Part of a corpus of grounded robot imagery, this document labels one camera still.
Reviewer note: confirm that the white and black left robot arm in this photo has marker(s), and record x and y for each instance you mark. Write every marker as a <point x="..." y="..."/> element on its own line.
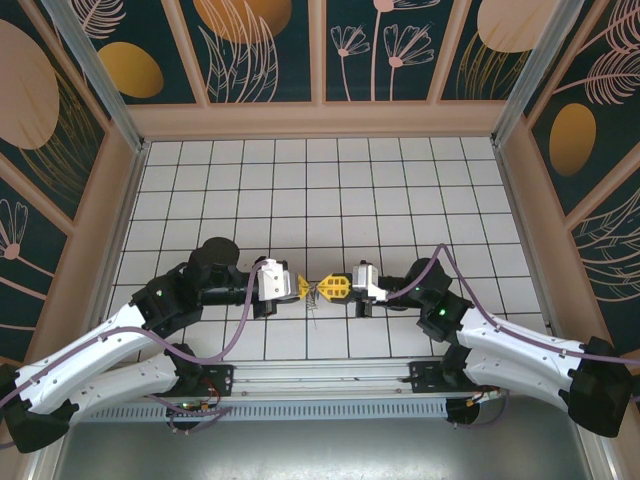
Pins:
<point x="90" y="360"/>

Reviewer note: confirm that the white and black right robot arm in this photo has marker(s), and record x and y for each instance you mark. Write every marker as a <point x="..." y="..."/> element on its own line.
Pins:
<point x="520" y="340"/>

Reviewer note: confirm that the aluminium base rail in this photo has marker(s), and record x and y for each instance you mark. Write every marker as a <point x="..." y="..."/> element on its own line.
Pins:
<point x="320" y="377"/>

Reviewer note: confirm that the grey metal sheet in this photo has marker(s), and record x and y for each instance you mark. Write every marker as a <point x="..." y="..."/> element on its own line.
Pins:
<point x="320" y="450"/>

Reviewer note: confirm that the aluminium corner post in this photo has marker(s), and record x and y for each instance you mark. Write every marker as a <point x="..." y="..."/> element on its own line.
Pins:
<point x="95" y="80"/>
<point x="540" y="75"/>

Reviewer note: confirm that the aluminium table edge rail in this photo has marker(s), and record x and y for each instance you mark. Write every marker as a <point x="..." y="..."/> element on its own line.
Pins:
<point x="127" y="205"/>
<point x="520" y="225"/>

